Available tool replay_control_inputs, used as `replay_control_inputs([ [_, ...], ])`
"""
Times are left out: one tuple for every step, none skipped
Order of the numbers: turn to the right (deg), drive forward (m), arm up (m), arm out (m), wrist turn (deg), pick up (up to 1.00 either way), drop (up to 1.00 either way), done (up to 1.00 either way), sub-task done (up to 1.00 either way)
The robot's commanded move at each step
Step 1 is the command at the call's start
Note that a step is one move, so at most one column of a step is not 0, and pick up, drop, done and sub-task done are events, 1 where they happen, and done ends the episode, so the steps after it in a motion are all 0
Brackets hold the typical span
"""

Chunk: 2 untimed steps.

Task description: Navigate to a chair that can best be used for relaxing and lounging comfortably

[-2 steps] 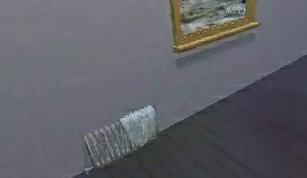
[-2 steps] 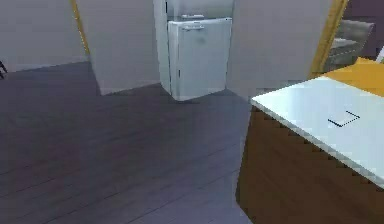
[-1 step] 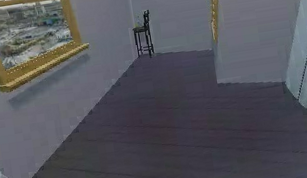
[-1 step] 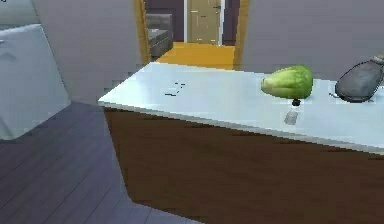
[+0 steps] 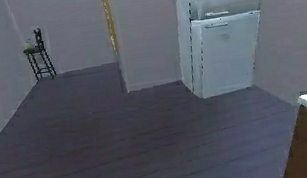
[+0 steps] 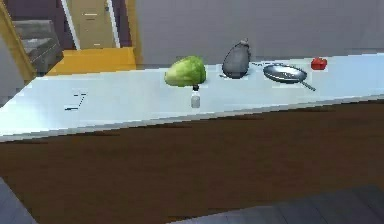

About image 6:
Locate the small clear bottle black cap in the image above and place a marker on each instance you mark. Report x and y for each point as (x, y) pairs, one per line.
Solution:
(195, 98)

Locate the green lettuce head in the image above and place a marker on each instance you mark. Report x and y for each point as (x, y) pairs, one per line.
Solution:
(186, 71)

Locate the white worktop counter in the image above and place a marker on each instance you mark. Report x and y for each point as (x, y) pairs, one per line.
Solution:
(133, 100)

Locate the dark grey kettle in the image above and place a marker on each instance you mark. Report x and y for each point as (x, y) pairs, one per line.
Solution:
(236, 61)

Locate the grey frying pan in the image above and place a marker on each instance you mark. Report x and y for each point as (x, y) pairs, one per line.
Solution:
(283, 73)

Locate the thin black utensil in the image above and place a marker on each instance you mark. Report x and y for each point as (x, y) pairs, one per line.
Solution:
(76, 101)

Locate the tan room door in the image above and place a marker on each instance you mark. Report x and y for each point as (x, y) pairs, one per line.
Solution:
(94, 25)

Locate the red tomato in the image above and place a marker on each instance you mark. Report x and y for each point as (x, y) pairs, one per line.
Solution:
(318, 63)

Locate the grey sofa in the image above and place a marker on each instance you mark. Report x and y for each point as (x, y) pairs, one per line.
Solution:
(38, 45)

